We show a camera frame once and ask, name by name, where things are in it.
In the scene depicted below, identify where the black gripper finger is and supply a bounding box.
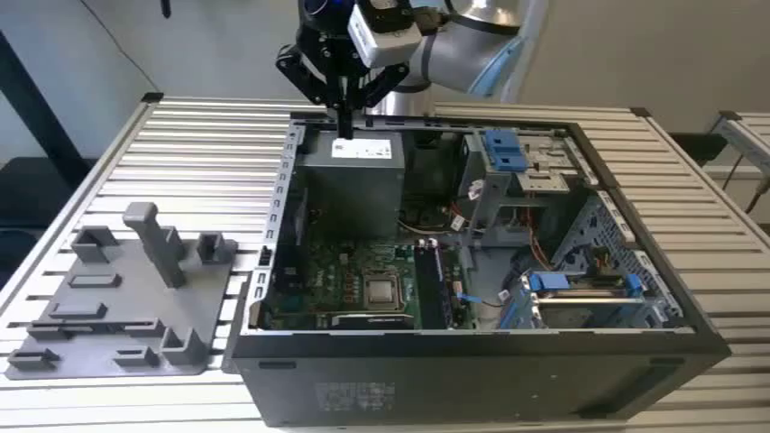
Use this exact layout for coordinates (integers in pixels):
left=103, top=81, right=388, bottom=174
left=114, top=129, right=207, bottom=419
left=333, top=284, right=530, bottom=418
left=275, top=43, right=349, bottom=139
left=348, top=63, right=412, bottom=139

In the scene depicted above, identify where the RAM memory stick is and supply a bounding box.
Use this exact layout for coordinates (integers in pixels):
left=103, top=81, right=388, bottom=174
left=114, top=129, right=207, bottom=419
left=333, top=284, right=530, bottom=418
left=432, top=245, right=453, bottom=328
left=27, top=319, right=162, bottom=330

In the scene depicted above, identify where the grey power supply unit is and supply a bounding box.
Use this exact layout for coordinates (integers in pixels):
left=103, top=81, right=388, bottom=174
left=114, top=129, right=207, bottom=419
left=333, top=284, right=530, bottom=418
left=294, top=130, right=406, bottom=240

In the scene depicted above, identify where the grey metal drive cage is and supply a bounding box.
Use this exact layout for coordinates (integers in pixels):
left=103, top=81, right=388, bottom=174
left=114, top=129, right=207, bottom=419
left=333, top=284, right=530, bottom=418
left=460, top=128, right=598, bottom=249

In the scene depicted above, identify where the black CPU socket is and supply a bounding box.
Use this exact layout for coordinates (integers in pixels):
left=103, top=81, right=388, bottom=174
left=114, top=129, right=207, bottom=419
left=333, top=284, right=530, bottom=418
left=360, top=268, right=409, bottom=313

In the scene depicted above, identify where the green motherboard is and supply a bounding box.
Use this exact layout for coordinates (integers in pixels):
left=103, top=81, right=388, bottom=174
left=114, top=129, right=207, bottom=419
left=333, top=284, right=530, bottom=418
left=263, top=238, right=481, bottom=330

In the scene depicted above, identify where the silver CPU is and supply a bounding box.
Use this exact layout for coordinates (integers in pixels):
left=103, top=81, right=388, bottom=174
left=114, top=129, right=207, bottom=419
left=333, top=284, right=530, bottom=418
left=368, top=279, right=400, bottom=305

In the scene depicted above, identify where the hard disk in blue carrier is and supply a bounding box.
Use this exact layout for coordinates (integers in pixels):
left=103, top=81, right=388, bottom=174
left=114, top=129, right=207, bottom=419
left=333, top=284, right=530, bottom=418
left=502, top=269, right=661, bottom=330

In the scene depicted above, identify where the black graphics card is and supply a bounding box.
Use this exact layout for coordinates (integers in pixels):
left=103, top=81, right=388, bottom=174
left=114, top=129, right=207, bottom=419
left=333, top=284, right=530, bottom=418
left=329, top=312, right=418, bottom=331

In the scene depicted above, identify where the black box beside table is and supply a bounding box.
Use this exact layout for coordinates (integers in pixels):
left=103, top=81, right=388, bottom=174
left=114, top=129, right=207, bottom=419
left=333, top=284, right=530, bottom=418
left=666, top=132, right=730, bottom=169

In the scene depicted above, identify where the grey plastic parts rack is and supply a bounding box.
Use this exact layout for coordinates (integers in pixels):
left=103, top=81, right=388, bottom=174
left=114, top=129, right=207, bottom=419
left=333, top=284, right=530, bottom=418
left=3, top=201, right=242, bottom=381

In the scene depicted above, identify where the neighbouring metal slat table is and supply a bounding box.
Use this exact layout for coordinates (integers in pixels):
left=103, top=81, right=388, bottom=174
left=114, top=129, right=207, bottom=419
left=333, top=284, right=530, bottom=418
left=704, top=109, right=770, bottom=181

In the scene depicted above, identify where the black open PC case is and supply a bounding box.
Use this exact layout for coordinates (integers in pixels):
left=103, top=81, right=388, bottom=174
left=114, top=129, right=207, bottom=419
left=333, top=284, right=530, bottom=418
left=219, top=110, right=735, bottom=428

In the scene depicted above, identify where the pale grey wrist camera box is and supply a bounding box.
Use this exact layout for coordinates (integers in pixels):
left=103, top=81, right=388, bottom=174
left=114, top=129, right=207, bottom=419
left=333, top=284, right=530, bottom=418
left=348, top=0, right=424, bottom=69

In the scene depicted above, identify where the thin black wall cable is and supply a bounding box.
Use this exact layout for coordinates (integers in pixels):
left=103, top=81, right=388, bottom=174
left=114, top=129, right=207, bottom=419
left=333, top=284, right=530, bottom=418
left=78, top=0, right=165, bottom=95

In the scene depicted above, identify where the yellow black power wire bundle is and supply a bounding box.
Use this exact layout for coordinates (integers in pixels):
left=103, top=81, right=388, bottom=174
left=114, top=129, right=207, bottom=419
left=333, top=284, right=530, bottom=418
left=398, top=202, right=477, bottom=235

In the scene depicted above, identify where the orange data wire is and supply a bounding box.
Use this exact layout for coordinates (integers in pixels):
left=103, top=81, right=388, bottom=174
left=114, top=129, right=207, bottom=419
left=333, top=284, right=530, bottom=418
left=522, top=205, right=553, bottom=272

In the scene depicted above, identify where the black slanted frame bar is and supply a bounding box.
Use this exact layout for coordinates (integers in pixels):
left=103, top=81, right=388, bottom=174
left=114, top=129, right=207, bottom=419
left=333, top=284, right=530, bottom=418
left=0, top=29, right=93, bottom=181

